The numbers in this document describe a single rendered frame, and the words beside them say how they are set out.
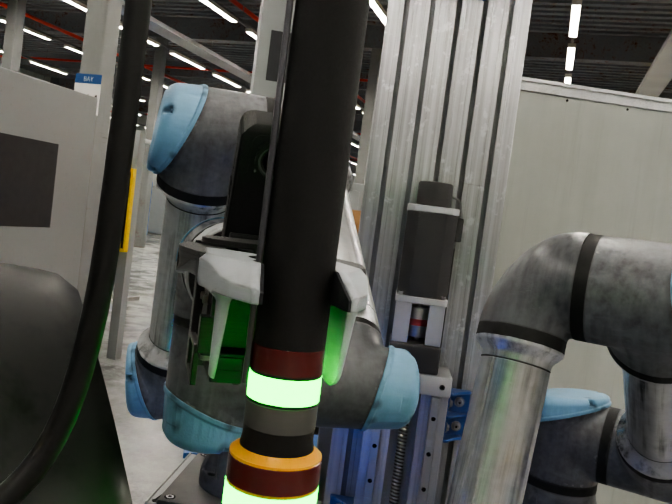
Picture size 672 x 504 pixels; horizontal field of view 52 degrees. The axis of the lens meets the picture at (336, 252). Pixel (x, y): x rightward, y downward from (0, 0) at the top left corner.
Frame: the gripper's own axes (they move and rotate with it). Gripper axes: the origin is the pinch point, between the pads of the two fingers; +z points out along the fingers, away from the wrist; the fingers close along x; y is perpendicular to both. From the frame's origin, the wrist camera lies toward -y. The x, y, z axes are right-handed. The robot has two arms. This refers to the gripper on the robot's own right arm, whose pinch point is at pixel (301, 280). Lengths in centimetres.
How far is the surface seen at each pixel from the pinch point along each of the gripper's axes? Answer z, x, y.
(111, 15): -686, 61, -171
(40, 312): -10.6, 11.7, 4.2
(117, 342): -590, 20, 128
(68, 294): -13.2, 10.6, 3.5
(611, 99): -160, -129, -51
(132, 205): -588, 20, 8
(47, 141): -449, 73, -29
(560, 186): -163, -117, -22
